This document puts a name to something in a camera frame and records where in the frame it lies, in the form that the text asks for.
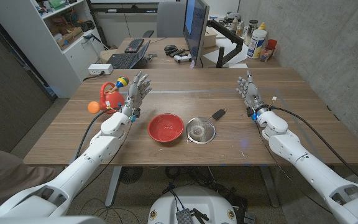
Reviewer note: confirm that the clear glass jar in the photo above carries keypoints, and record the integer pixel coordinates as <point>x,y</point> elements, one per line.
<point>266,54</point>

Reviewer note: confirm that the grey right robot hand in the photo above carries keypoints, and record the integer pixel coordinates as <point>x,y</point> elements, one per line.
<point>252,95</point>

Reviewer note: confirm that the round black fan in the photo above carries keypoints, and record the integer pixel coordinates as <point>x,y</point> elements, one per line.
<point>130,175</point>

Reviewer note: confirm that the open cardboard box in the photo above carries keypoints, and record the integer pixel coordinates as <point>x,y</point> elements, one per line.
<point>70,37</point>

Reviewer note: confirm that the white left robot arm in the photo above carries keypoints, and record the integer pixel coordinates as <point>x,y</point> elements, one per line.
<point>82,165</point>

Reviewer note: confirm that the black remote control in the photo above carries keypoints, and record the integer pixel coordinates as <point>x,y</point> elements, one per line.
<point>176,52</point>

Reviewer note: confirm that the small white bottle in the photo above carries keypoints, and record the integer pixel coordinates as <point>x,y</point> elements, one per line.
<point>235,25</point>

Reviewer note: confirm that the wooden office desk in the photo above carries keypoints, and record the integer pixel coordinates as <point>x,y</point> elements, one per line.
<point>259,63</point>

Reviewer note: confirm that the grey office chair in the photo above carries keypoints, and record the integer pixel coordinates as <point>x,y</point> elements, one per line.
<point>170,20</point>

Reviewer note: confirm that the green box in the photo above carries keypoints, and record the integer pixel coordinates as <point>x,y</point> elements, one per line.
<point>56,3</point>

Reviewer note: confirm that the white power strip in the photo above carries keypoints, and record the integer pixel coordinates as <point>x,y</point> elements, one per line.
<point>99,69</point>

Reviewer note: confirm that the red bowl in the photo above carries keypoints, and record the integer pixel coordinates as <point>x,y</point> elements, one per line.
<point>166,127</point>

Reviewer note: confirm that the white game controller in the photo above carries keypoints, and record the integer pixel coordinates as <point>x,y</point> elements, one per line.
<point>182,58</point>

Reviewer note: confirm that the dark lid jar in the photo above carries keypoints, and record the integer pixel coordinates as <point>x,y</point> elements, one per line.
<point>251,31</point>

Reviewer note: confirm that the seated person in beige trousers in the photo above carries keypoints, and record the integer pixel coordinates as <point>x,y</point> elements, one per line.
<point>5,174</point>

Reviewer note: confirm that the white paper sheet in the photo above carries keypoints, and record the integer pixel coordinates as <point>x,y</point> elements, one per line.
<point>211,56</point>

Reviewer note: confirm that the colourful striped maraca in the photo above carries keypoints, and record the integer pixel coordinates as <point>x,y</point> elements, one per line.
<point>122,81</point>

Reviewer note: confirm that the dark laptop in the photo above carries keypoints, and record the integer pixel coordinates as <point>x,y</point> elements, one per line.
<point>121,60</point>

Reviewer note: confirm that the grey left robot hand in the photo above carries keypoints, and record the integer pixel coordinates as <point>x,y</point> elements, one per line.
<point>135,93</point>

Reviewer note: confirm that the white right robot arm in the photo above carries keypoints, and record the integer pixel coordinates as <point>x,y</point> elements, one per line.
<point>306,165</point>

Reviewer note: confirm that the black computer mouse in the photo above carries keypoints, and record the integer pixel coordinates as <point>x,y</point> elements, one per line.
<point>170,48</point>

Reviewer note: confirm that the computer monitor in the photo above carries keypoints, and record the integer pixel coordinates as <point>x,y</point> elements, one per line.
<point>194,28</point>

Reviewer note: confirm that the red toy watering can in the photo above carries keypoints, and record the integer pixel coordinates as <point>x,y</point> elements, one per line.
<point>113,99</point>

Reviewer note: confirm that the white wipes canister blue label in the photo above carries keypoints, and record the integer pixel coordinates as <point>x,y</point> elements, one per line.
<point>256,43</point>

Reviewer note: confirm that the red cup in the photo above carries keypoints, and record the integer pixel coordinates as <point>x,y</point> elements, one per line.
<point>272,44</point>

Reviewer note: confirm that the tan closed cardboard box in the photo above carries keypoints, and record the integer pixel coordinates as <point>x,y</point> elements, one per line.
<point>210,39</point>

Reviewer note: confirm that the black keyboard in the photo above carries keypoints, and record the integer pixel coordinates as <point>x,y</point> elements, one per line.
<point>134,45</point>

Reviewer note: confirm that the small amber bottle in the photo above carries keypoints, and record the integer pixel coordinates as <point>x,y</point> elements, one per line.
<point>240,29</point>

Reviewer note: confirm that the white robot torso base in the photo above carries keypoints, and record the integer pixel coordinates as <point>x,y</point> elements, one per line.
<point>197,199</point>

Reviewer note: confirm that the white shelf unit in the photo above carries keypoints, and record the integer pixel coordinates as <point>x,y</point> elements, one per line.
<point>73,62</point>

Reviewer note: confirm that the yellow cap bottle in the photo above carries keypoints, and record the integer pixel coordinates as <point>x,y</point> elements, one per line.
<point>262,26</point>

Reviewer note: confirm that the grey table leg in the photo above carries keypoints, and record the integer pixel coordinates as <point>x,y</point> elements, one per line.
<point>269,186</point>
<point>113,186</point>

